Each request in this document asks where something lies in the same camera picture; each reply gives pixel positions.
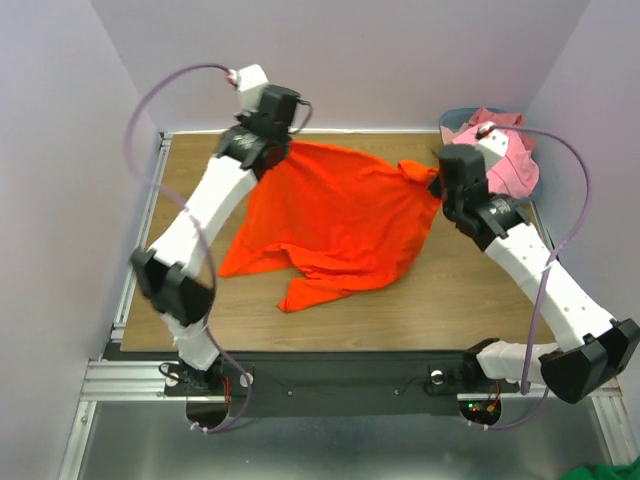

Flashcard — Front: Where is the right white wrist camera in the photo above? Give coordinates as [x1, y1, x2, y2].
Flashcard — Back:
[475, 122, 509, 172]

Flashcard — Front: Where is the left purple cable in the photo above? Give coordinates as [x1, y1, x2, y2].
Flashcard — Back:
[123, 62, 255, 435]

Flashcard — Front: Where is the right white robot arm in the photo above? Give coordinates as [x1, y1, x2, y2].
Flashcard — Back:
[431, 144, 639, 404]

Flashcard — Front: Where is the orange t shirt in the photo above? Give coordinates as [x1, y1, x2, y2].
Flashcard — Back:
[218, 142, 441, 313]

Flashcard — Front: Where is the dusty pink t shirt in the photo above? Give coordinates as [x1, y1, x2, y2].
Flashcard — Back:
[467, 108, 536, 152]

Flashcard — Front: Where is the green cloth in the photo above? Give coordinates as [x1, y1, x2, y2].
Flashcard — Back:
[560, 464, 639, 480]

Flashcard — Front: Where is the aluminium frame rail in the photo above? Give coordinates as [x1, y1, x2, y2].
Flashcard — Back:
[79, 355, 624, 402]

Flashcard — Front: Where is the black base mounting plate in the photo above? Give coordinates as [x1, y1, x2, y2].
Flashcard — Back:
[160, 350, 515, 424]

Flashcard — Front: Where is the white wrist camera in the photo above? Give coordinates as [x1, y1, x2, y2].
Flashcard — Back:
[227, 64, 269, 112]
[475, 122, 509, 172]

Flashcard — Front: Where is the right aluminium side rail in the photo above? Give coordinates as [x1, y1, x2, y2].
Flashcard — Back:
[529, 202, 555, 251]

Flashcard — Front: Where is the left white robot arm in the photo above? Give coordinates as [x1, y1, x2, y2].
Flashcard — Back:
[130, 83, 303, 394]

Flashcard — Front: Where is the teal laundry basket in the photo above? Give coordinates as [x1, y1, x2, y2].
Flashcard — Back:
[439, 108, 534, 202]

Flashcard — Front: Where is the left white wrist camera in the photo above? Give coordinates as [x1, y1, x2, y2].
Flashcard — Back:
[227, 64, 269, 112]

